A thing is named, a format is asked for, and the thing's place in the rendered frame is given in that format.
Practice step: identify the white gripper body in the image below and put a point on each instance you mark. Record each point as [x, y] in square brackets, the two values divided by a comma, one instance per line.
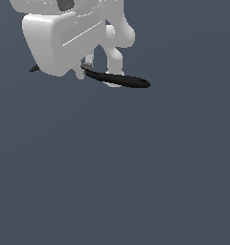
[53, 41]

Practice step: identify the black elongated flat object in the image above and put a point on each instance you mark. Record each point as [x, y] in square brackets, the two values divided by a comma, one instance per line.
[120, 79]

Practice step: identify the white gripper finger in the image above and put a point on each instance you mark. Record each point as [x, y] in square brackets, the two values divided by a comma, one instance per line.
[88, 60]
[80, 74]

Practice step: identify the small black wedge piece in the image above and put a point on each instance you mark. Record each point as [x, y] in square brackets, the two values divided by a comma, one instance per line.
[34, 68]

